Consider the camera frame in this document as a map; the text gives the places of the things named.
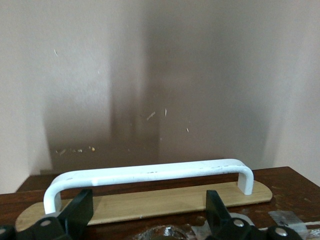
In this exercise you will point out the light wood drawer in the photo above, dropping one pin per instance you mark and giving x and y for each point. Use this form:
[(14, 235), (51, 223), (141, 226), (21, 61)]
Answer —
[(287, 185)]

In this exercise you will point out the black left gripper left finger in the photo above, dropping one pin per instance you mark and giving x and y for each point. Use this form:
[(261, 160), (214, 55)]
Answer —
[(75, 215)]

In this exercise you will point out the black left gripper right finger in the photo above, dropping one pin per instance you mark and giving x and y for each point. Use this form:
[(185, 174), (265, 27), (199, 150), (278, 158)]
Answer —
[(220, 220)]

